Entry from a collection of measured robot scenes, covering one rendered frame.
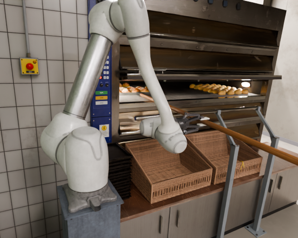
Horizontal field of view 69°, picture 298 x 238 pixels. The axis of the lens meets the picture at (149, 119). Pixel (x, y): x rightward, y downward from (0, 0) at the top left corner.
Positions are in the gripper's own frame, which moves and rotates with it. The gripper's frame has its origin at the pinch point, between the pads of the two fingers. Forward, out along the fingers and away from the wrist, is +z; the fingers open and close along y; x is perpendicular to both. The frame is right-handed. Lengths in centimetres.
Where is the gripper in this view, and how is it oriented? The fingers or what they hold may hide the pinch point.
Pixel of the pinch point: (203, 121)
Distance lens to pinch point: 135.9
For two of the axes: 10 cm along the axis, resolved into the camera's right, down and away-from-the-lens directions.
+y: -0.5, 9.6, 2.7
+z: 8.9, -0.8, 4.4
